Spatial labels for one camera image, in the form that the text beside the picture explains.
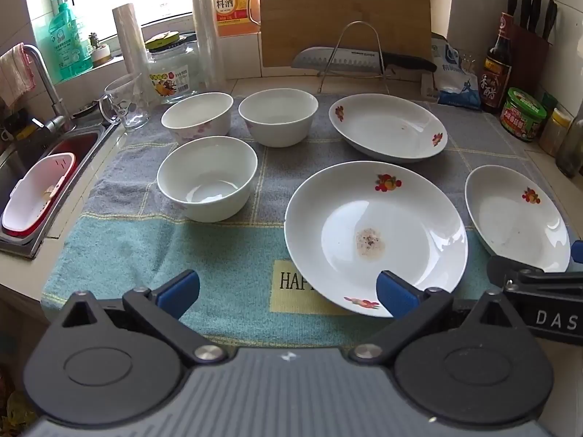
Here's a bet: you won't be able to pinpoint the roll of clear plastic bags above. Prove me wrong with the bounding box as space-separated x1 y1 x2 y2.
112 3 149 83

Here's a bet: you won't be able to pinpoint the steel sink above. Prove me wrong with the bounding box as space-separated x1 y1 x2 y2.
0 114 114 259

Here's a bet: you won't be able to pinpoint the dark vinegar bottle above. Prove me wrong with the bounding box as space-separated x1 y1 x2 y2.
482 12 515 114

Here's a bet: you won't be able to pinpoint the pink cloth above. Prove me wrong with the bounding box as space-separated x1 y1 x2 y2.
0 43 38 106

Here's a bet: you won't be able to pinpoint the green-lidded sauce jar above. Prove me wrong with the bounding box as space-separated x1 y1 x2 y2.
500 87 548 143

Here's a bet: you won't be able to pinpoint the white strainer basket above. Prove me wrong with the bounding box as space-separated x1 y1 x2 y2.
2 152 76 233

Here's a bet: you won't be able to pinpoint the grey and teal towel mat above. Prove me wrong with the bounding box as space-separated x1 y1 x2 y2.
41 92 570 347

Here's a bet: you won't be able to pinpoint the metal binder clips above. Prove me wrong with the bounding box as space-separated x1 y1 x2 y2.
455 49 480 70

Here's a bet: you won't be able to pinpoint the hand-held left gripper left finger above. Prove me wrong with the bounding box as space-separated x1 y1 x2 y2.
49 270 227 367

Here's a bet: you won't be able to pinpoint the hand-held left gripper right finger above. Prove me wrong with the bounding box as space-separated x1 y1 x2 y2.
350 271 514 367

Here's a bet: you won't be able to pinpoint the small potted plant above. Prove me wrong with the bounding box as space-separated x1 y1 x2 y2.
88 32 113 67

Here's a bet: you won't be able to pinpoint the stack of clear plastic cups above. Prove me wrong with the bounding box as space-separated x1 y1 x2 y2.
188 0 225 90

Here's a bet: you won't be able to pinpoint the metal wire rack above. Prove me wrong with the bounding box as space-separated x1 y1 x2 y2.
318 21 391 96

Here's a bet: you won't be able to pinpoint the white and blue salt bag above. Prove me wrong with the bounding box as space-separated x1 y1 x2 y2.
421 34 484 111

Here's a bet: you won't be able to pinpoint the metal faucet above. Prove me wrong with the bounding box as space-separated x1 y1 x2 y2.
20 44 77 134

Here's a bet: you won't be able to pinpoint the clear glass mug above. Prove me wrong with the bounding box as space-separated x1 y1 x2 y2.
99 73 151 129

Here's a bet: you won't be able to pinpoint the white plate with fruit print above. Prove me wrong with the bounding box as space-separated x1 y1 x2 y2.
329 93 448 163
465 165 571 274
285 161 469 318

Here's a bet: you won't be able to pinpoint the glass jar with yellow lid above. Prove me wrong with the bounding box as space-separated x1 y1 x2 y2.
145 32 201 103

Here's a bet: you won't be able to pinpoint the white ceramic bowl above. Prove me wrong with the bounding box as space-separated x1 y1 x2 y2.
238 90 318 148
157 137 258 223
161 92 234 145

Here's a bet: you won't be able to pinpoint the orange cooking wine bottle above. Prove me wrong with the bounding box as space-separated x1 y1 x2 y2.
210 0 261 38

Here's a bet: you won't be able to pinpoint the black-handled kitchen knife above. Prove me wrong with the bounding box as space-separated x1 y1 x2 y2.
291 47 438 76

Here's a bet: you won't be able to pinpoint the red basin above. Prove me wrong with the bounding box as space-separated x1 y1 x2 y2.
0 131 100 238

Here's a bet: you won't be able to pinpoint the dark red knife block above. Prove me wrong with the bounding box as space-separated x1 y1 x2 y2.
506 23 553 106

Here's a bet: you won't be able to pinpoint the yellow-lidded spice jar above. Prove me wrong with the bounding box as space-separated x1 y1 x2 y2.
539 108 574 158

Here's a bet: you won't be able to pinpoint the green dish soap bottle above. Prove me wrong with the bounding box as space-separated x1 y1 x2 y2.
48 0 94 79

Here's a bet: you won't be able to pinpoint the bamboo cutting board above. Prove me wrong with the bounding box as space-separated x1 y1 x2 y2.
258 0 434 79

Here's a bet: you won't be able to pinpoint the glass bottle with red cap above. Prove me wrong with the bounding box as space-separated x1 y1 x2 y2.
555 99 583 179

